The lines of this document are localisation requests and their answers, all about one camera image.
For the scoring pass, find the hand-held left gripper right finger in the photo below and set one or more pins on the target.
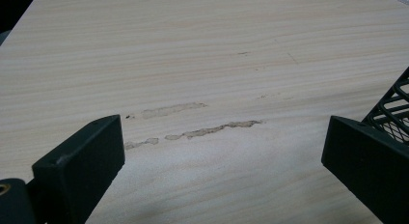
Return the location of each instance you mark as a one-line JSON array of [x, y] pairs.
[[369, 166]]

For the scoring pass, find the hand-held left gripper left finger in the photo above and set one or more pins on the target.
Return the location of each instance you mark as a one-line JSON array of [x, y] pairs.
[[80, 166]]

